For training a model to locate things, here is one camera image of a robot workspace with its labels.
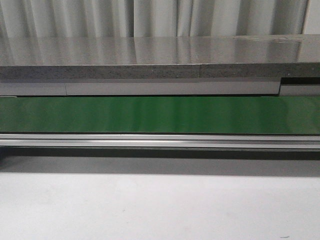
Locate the aluminium conveyor frame rail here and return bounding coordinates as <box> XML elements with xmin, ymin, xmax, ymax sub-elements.
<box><xmin>0</xmin><ymin>133</ymin><xmax>320</xmax><ymax>150</ymax></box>

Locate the white pleated curtain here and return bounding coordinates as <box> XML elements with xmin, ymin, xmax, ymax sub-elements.
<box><xmin>0</xmin><ymin>0</ymin><xmax>320</xmax><ymax>38</ymax></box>

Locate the grey cabinet panel under counter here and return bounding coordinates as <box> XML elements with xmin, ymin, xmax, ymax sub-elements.
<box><xmin>0</xmin><ymin>77</ymin><xmax>320</xmax><ymax>96</ymax></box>

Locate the grey granite counter slab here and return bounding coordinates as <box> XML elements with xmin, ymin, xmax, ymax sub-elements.
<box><xmin>0</xmin><ymin>34</ymin><xmax>320</xmax><ymax>80</ymax></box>

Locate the green conveyor belt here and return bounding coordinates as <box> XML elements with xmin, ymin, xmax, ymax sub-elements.
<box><xmin>0</xmin><ymin>96</ymin><xmax>320</xmax><ymax>135</ymax></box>

